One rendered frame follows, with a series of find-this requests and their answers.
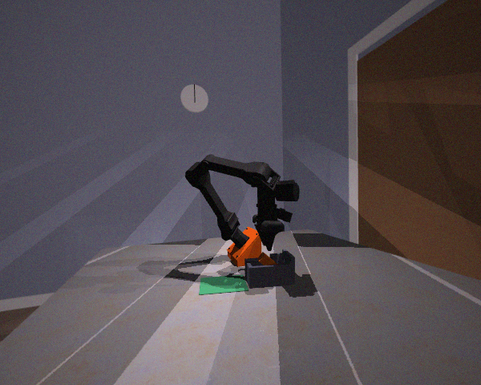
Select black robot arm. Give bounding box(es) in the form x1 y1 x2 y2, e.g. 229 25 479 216
185 154 299 249

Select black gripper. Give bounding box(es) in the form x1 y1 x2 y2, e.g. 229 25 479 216
253 201 285 251

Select orange l-shaped part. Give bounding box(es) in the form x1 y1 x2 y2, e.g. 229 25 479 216
257 252 278 265

